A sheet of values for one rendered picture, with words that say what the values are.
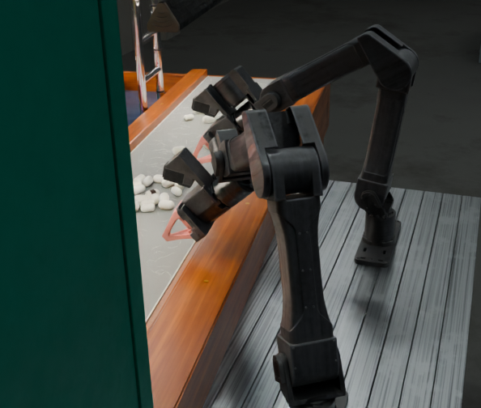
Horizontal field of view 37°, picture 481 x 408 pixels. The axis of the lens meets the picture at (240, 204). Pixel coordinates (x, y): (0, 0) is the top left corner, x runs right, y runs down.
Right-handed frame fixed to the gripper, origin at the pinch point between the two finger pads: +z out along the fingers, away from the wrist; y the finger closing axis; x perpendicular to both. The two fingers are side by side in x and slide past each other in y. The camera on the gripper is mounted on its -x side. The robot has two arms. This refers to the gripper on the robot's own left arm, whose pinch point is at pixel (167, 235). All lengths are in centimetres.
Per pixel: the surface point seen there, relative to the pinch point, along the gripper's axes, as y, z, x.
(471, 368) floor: -76, 1, 103
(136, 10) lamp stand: -77, 8, -42
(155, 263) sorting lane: 2.8, 4.3, 2.2
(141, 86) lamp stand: -77, 22, -26
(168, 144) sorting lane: -57, 17, -9
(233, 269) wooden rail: 6.0, -9.3, 10.8
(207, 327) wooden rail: 23.8, -9.5, 11.0
